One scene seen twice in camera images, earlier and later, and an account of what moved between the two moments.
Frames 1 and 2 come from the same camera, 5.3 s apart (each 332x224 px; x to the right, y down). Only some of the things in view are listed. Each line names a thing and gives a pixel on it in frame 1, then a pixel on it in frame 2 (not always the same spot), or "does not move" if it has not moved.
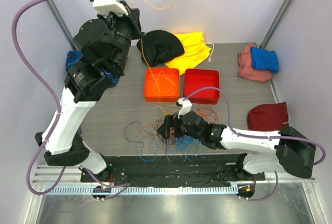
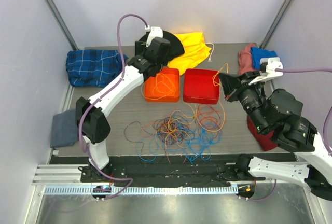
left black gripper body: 125,24 → 140,48
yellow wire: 140,39 → 164,85
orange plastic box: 162,84 does not move
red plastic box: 196,79 does not move
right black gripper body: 173,120 → 240,87
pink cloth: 246,69 does not move
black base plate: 170,170 does not move
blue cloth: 262,58 does not move
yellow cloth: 196,50 does not move
